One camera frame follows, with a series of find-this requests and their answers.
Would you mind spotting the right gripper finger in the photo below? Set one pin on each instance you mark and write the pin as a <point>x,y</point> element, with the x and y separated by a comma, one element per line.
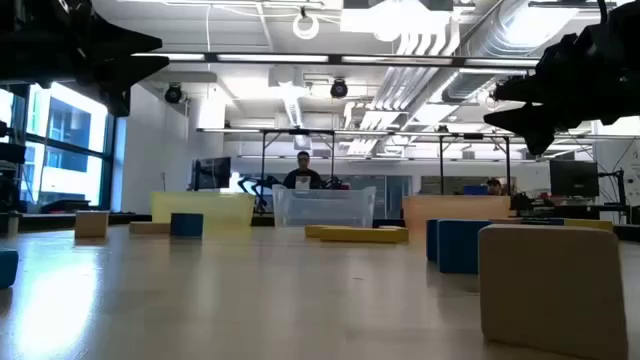
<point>530,119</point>
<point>525,91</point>

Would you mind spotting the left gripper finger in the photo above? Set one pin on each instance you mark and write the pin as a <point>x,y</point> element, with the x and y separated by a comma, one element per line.
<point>125,70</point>
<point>117,41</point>

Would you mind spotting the yellow cube block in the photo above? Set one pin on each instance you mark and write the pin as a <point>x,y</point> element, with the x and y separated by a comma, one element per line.
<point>590,223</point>

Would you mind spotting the blue arch block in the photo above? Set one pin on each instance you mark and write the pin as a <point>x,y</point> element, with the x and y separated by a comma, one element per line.
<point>460,247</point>

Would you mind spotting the wood cube block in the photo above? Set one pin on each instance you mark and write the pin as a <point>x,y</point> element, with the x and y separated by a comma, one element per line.
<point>91,224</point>

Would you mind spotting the blue cube block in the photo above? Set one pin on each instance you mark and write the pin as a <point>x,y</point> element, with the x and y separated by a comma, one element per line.
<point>186,225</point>

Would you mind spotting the pale small wood block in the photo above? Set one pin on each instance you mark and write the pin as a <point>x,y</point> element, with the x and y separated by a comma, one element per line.
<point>550,290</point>

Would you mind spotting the yellow long block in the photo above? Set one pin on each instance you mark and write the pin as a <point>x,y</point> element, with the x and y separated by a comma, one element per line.
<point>365,236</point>

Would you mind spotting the blue long block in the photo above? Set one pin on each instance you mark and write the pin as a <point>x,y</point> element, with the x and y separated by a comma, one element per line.
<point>7,267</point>

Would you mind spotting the yellow rectangular block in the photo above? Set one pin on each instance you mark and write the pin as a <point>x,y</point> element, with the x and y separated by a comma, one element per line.
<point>315,231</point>

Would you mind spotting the black background robot arm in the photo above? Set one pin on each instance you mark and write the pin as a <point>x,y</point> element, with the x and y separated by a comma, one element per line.
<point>521,201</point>
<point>260,187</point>

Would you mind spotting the black round ceiling fixture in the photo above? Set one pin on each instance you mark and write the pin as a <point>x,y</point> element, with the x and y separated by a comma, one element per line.
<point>339,88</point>
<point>173,93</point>

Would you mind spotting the person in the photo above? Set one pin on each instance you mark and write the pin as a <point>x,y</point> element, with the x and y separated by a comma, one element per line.
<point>494,186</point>
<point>302,177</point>

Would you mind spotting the large glass window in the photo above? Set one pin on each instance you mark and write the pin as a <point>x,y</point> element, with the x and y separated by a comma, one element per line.
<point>70,125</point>

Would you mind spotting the blue background box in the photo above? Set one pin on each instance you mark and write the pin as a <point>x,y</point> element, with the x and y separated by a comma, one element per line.
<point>475,190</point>

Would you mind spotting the orange translucent plastic bin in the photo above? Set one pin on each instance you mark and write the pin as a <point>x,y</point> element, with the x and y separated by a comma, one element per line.
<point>450,210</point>

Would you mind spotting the overhead LED light bar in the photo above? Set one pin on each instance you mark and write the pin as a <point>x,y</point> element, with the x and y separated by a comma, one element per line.
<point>272,58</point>

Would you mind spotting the yellow translucent plastic bin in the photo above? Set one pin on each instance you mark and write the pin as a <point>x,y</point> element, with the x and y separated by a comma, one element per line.
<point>210,207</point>

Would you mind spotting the clear plastic bin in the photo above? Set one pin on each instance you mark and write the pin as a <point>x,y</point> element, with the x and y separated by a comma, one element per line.
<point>325,207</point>

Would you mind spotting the silver ceiling duct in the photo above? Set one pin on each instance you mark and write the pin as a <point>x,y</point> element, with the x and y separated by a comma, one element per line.
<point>500,40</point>

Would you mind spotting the black background station frame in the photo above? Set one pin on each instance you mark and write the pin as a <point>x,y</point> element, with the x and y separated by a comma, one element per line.
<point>441,165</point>
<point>263,165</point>

